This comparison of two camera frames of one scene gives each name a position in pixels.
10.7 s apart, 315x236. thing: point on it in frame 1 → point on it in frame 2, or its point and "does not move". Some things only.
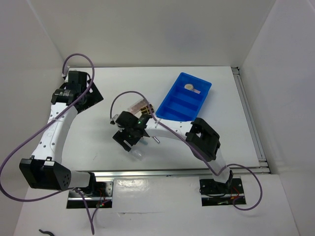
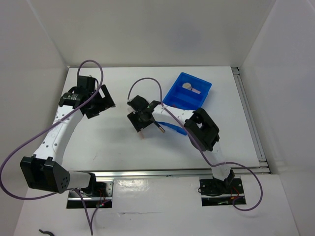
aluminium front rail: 166,174 does not move
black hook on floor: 47,232 does not move
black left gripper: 94,97 → 106,102
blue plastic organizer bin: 185,99 does not move
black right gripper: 120,136 → 133,117
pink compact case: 196,91 does not move
